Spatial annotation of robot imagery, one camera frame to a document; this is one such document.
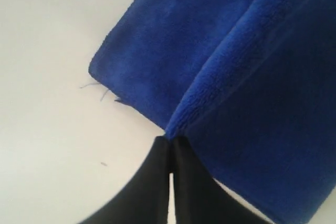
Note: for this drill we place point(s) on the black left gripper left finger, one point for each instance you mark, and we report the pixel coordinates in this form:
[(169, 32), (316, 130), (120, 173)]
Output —
[(145, 198)]

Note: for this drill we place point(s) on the blue microfiber towel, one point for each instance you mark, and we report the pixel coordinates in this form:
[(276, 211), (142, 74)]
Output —
[(251, 84)]

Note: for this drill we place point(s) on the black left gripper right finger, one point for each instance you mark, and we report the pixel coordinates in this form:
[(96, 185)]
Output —
[(200, 199)]

